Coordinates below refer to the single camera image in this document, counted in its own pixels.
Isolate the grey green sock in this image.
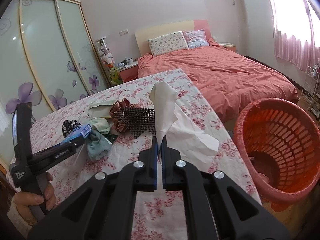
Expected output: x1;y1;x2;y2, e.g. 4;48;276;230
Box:
86;130;112;161

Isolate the white torn plastic bag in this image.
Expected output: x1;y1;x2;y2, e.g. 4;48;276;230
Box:
87;100;116;119

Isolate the red woven scarf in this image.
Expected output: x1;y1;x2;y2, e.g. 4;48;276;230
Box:
110;98;134;133

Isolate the black checkered cloth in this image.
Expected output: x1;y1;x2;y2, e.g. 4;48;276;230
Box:
124;107;156;138

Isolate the white tissue paper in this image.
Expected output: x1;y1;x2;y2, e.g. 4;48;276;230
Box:
149;81;220;196

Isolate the mint green sock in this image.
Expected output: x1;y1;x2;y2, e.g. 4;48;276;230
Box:
88;118;111;135

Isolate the person's left hand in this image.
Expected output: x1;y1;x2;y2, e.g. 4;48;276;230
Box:
14;172;56;224

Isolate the black floral scrunchie cloth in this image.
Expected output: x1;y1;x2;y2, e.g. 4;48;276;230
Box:
62;120;81;138

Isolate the dark green small card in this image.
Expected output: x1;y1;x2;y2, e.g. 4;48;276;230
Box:
106;133;118;144

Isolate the floral white pink tablecloth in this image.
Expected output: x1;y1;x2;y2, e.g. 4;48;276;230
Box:
6;68;263;240

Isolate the tall plush toy tube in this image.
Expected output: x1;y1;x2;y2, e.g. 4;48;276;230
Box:
94;37;122;86

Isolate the pink nightstand left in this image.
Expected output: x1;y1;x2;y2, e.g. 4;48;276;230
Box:
118;61;138;83

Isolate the sliding glass wardrobe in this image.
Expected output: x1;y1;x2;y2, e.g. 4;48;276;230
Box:
0;0;111;131

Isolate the red plastic laundry basket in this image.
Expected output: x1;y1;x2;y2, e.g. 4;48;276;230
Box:
233;98;319;212

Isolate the white mug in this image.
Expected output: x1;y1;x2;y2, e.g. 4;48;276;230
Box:
126;58;133;64

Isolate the beige pink headboard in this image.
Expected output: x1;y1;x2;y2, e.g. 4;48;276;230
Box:
134;19;213;56

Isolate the bed with coral duvet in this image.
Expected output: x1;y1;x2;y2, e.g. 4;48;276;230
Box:
138;43;298;122

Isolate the floral white pillow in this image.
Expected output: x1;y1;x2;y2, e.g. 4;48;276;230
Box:
148;31;188;57

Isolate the striped pink pillow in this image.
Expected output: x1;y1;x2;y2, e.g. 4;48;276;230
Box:
183;29;209;49

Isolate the nightstand right side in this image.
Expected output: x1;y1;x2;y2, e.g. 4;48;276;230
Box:
219;42;237;53

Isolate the pink curtain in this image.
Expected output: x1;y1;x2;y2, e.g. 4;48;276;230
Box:
262;0;320;74

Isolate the wall power socket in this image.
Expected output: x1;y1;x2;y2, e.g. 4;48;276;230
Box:
119;29;129;36

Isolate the white wire rack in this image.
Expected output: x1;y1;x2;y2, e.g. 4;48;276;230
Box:
299;64;319;117

